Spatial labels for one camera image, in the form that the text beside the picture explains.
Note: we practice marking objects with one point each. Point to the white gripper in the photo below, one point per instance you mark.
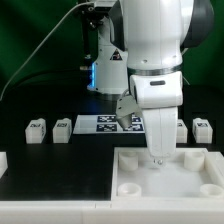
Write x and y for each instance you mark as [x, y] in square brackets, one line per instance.
[160, 131]

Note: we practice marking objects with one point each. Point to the black camera on stand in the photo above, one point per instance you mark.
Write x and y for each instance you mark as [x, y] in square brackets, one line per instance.
[94, 9]

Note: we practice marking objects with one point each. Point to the white sheet with tags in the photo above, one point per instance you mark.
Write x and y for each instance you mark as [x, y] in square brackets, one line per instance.
[102, 124]

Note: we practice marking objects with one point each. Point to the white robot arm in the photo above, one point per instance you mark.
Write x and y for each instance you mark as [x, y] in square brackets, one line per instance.
[139, 60]

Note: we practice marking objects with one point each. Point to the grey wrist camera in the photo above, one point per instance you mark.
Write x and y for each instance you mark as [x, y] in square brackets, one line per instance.
[125, 108]

